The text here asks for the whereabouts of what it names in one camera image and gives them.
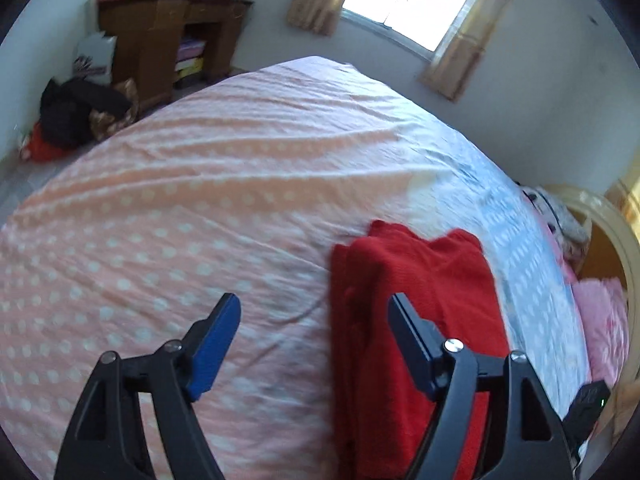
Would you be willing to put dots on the brown wooden desk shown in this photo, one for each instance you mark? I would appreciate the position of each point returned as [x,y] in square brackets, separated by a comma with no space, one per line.
[148,35]

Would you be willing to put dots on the beige wooden headboard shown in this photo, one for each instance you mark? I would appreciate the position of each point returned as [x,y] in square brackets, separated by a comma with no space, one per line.
[613,250]

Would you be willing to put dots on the right beige curtain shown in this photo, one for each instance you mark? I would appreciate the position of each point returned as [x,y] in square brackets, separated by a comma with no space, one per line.
[463,47]

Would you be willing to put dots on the grey patterned pillow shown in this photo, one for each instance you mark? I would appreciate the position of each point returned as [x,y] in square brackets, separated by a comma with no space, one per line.
[570,235]

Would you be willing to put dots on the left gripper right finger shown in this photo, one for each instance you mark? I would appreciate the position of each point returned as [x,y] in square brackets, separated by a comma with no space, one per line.
[523,437]

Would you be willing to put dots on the pink pillow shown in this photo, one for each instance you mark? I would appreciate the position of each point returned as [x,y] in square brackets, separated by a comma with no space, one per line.
[602,306]

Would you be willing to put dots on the pink and blue dotted bedspread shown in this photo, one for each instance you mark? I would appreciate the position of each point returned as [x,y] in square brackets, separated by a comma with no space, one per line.
[245,187]

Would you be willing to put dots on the purple box under desk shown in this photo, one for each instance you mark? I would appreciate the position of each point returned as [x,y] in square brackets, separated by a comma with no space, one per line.
[189,59]

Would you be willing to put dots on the black bag on floor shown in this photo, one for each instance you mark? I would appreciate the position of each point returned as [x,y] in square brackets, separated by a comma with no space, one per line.
[65,111]

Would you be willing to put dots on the red knitted sweater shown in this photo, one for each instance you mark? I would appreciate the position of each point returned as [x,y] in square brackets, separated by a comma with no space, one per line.
[379,416]

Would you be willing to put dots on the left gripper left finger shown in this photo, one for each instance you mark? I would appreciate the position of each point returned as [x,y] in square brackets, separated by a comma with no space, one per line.
[105,438]

